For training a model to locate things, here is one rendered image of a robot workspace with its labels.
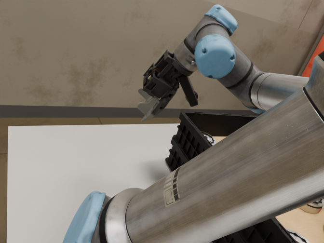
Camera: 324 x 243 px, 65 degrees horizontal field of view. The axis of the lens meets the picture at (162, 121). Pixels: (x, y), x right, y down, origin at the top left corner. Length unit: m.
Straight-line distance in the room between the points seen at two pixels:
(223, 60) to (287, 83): 0.12
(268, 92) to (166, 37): 2.13
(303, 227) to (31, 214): 0.73
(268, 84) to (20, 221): 0.66
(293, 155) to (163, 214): 0.14
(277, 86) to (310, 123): 0.28
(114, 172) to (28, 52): 1.59
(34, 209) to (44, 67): 1.70
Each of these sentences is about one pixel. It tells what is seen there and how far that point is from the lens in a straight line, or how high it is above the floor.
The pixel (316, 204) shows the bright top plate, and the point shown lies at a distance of 0.91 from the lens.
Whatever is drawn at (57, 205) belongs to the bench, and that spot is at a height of 0.70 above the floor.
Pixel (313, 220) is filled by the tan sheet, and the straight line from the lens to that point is 0.90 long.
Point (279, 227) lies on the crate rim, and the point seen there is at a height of 0.93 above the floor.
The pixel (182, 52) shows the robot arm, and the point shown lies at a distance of 0.63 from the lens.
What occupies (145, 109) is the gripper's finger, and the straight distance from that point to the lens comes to 0.71.
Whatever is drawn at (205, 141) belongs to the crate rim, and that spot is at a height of 0.93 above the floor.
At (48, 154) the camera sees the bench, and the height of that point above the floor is 0.70.
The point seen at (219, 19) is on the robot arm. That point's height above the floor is 1.27.
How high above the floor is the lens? 1.29
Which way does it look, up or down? 27 degrees down
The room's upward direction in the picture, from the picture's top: 17 degrees clockwise
